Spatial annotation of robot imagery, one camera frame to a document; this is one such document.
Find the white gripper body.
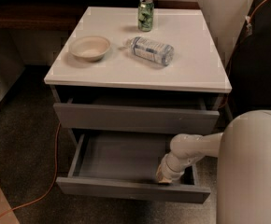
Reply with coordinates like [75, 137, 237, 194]
[160, 152, 193, 181]

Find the clear plastic water bottle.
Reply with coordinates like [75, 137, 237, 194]
[124, 36, 175, 66]

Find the orange wall cable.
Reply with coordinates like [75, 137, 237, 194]
[217, 0, 271, 110]

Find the beige paper bowl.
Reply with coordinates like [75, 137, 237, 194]
[69, 36, 110, 62]

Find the grey top drawer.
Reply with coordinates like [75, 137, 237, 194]
[53, 103, 219, 134]

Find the green soda can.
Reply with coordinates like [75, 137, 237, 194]
[137, 0, 154, 32]

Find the orange floor cable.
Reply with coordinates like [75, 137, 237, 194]
[0, 122, 63, 224]

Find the grey drawer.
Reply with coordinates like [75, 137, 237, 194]
[57, 131, 210, 203]
[53, 103, 219, 134]

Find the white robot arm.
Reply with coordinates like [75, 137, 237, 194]
[156, 110, 271, 224]

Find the dark wooden desk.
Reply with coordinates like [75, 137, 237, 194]
[0, 0, 201, 32]

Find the white top drawer cabinet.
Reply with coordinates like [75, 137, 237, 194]
[45, 7, 232, 111]

